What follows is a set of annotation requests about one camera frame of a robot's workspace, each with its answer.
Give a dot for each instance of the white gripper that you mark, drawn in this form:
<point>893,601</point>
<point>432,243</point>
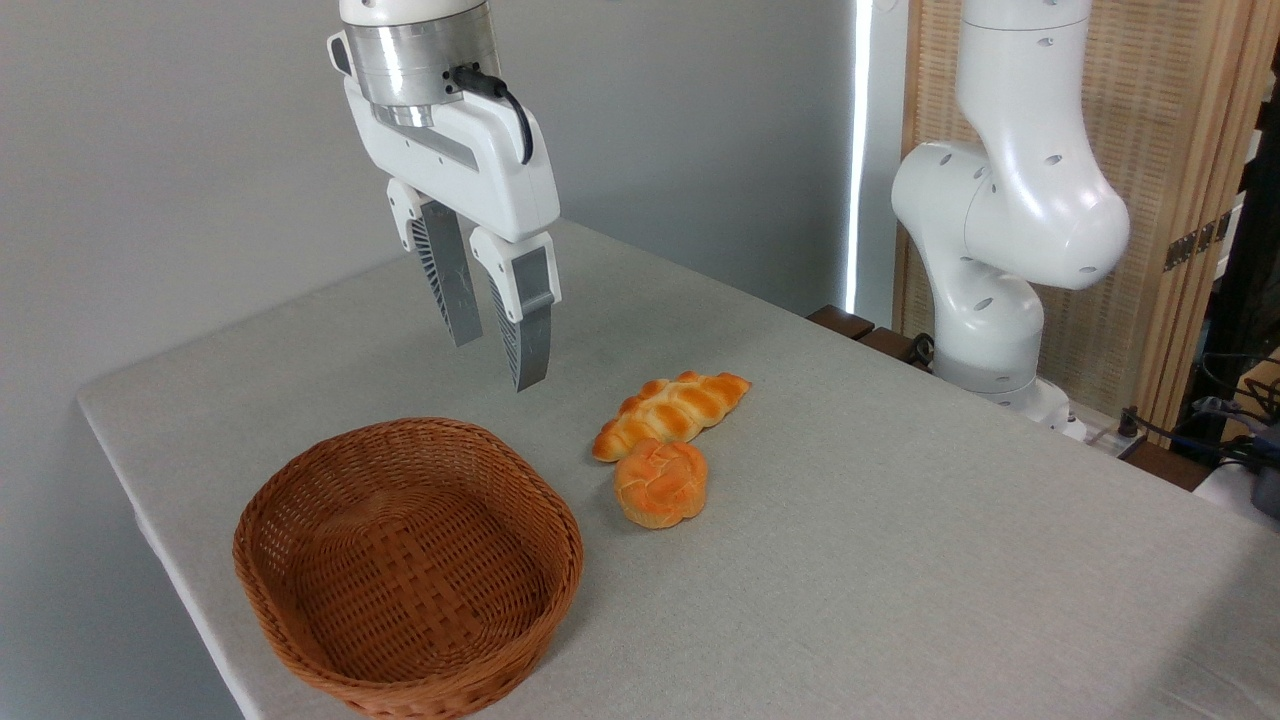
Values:
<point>480,170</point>

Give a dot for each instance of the round knotted bread bun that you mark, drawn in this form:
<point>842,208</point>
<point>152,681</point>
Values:
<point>660,485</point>

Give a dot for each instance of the long braided bread loaf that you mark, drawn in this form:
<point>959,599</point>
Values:
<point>672,412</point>

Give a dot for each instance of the brown woven wicker basket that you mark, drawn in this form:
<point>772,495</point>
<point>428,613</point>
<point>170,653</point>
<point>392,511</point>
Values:
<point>400,570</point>

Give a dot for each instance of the dark brown wooden block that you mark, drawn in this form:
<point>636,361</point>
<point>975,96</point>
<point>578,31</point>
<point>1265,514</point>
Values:
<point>892,345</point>
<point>840,321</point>
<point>1165,466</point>

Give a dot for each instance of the grey tablecloth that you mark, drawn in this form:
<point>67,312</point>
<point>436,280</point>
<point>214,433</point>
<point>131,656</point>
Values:
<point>850,580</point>

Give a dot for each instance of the dark metal screen hinge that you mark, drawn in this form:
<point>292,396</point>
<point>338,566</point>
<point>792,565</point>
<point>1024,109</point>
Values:
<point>1196,242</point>

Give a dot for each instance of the blue grey box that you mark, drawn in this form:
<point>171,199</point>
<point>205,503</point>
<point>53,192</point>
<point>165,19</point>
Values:
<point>1268,475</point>

